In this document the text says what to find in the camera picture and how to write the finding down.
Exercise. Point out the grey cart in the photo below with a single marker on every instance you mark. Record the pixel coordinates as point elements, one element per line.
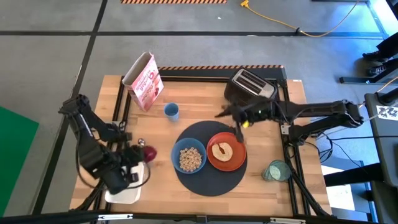
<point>382,149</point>

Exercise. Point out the black and silver toaster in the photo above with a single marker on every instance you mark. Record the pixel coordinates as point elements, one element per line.
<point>252,82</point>

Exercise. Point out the dark round woven placemat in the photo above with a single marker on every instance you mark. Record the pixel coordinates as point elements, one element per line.
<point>211,183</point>

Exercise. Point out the toasted bagel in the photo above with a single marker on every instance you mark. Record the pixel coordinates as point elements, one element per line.
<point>227,155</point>

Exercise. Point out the black floor stand base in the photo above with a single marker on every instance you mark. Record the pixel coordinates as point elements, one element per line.
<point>354,80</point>

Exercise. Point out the blue plastic bowl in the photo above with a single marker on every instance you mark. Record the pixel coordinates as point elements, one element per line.
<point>174,156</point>

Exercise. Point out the black hazard-striped floor mat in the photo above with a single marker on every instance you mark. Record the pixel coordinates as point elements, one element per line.
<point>217,67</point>

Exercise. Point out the small yellow piece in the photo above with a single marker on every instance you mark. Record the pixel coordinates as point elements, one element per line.
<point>246,124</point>

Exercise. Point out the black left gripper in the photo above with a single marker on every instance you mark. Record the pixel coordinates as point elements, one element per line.
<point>134,157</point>

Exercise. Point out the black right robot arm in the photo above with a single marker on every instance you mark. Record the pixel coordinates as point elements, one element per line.
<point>326,109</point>

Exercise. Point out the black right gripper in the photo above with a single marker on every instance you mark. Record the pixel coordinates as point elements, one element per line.
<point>255,113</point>

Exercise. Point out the silver metal bracket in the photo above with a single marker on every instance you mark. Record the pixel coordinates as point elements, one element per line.
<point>287,221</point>
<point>115,217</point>

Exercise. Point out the person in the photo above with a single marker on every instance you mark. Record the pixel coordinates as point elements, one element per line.
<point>388,46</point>

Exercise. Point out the green floor mat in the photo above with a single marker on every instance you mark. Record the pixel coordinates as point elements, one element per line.
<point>15,155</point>

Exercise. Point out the black and white marker tag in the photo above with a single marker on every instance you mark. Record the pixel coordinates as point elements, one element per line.
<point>387,112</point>

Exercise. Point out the cereal rings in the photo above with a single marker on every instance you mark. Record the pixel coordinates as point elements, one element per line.
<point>189,159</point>

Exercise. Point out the red apple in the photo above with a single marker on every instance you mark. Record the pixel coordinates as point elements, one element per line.
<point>150,154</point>

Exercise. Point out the blue plastic cup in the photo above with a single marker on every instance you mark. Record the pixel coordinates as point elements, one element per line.
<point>171,112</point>

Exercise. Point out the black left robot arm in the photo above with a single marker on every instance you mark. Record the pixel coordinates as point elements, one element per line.
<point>90,155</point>

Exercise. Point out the white plastic bin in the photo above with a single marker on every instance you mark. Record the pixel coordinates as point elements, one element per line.
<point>127,194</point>

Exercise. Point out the black aluminium table frame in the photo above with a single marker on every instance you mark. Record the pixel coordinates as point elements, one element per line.
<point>118,102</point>

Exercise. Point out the pink strawberry yogurt cereal box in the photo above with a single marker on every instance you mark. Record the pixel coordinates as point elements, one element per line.
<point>146,84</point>

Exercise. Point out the teal drinking glass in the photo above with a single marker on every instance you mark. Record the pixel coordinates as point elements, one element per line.
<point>276,171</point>

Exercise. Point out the red plate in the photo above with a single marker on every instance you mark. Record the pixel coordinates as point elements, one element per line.
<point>236,155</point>

